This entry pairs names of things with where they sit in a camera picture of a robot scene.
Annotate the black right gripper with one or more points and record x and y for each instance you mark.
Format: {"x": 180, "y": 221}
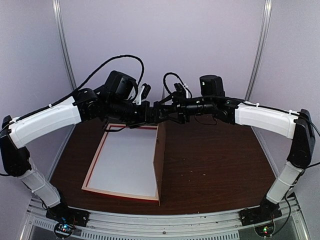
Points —
{"x": 182, "y": 110}

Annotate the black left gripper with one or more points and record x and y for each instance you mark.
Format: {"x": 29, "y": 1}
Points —
{"x": 144, "y": 117}

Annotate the brown backing board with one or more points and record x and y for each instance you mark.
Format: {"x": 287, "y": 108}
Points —
{"x": 159, "y": 155}

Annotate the red forest photo print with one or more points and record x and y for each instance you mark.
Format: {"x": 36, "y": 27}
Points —
{"x": 125, "y": 162}

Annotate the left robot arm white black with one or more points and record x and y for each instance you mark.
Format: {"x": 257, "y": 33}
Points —
{"x": 118, "y": 98}

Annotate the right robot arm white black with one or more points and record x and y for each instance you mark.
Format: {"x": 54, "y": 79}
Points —
{"x": 297, "y": 126}

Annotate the left round led board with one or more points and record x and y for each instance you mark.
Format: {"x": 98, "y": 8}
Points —
{"x": 63, "y": 230}

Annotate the round led board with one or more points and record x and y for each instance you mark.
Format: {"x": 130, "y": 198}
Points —
{"x": 63, "y": 230}
{"x": 264, "y": 230}

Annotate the right round led board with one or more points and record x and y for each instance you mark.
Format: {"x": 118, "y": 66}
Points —
{"x": 264, "y": 230}

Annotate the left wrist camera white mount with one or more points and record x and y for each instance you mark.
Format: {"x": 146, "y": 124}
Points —
{"x": 143, "y": 92}

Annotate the aluminium front rail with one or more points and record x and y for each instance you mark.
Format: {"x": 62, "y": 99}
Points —
{"x": 224, "y": 225}

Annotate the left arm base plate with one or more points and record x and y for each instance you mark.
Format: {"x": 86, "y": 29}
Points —
{"x": 68, "y": 215}

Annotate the right aluminium corner post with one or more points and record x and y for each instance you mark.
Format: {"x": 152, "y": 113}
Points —
{"x": 263, "y": 35}

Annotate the aluminium corner post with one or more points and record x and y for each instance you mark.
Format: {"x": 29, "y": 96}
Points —
{"x": 63, "y": 43}
{"x": 263, "y": 35}

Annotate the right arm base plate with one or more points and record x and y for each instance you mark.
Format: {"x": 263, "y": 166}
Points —
{"x": 256, "y": 215}

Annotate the left aluminium corner post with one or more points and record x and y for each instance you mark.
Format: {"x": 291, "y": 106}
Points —
{"x": 63, "y": 43}

